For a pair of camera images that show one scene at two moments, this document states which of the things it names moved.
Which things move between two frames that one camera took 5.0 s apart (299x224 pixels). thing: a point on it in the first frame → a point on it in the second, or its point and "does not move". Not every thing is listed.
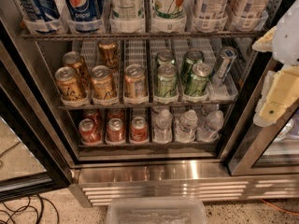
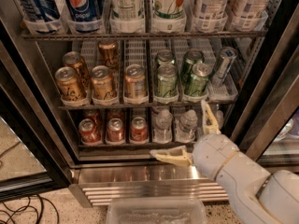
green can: x=166 y=85 does not move
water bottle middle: x=185 y=128 does not move
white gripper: x=288 y=36 → x=212 y=155
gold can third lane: x=135 y=81 does not move
